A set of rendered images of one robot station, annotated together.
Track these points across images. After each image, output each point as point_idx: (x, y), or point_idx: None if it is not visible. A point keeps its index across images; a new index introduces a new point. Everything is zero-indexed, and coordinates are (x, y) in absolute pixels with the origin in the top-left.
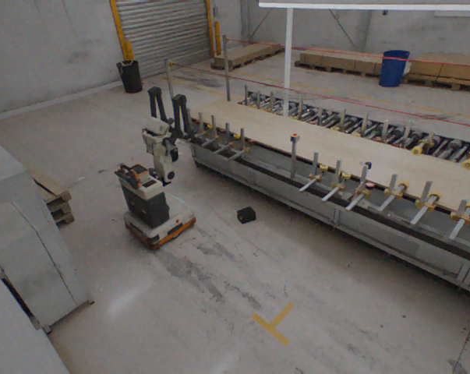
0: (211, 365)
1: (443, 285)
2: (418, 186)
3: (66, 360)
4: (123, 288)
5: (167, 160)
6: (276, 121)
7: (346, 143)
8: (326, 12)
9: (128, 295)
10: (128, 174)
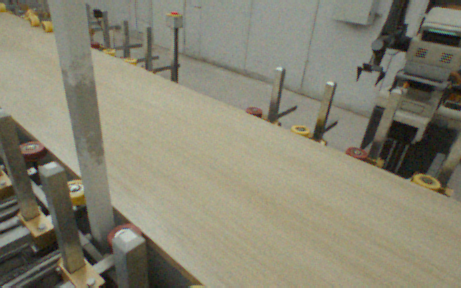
0: (258, 105)
1: None
2: (40, 37)
3: (356, 113)
4: (359, 140)
5: (408, 96)
6: (164, 171)
7: (37, 81)
8: None
9: (349, 136)
10: (452, 104)
